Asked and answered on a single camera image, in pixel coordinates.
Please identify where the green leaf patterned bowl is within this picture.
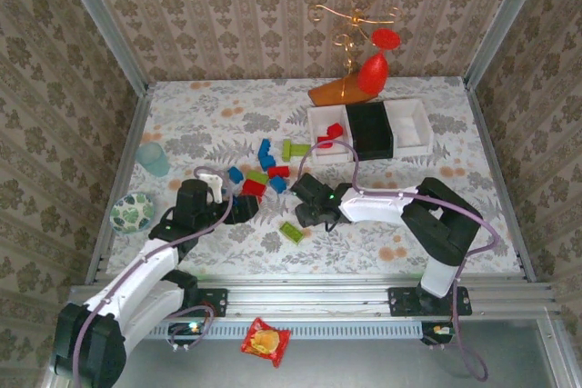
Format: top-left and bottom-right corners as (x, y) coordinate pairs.
(108, 192), (156, 234)

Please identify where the aluminium table side rail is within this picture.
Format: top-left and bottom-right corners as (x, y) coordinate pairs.
(85, 85), (154, 283)
(462, 76), (538, 284)

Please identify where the gold wire ornament wooden base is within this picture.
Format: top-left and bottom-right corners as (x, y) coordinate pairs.
(307, 0), (405, 107)

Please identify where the grey slotted cable duct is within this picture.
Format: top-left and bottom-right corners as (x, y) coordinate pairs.
(149, 318), (428, 340)

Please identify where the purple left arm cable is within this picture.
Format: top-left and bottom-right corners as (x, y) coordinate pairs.
(70, 164), (236, 384)

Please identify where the aluminium frame post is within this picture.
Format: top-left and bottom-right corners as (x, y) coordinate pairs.
(50, 0), (150, 95)
(462, 0), (555, 89)

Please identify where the white bin holding red bricks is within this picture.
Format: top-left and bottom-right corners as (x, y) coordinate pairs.
(306, 104), (358, 163)

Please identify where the light blue plastic cup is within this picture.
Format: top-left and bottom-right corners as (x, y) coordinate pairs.
(135, 141), (172, 178)

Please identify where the black controller board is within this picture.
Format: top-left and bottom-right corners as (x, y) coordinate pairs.
(170, 322), (204, 339)
(420, 322), (456, 346)

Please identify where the red snack packet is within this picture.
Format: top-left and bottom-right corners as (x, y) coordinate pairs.
(239, 316), (292, 369)

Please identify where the red goblet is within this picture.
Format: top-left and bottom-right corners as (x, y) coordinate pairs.
(356, 27), (404, 95)

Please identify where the aluminium front rail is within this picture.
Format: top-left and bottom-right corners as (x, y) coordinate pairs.
(67, 274), (563, 322)

